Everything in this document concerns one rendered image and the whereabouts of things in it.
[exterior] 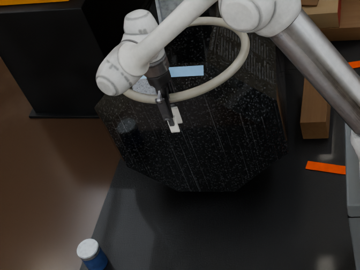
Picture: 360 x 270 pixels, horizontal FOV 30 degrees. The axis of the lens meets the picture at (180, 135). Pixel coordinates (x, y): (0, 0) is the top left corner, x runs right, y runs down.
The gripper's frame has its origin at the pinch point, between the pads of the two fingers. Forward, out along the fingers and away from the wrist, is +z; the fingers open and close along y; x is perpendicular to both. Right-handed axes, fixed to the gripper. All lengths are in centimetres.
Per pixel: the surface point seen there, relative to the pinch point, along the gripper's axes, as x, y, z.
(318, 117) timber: -35, 76, 67
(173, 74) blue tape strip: 9.9, 36.7, 7.0
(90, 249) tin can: 62, 7, 74
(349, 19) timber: -49, 146, 60
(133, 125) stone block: 34, 36, 30
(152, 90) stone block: 19.3, 33.5, 11.4
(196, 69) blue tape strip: 0.7, 37.1, 6.3
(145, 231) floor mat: 44, 26, 84
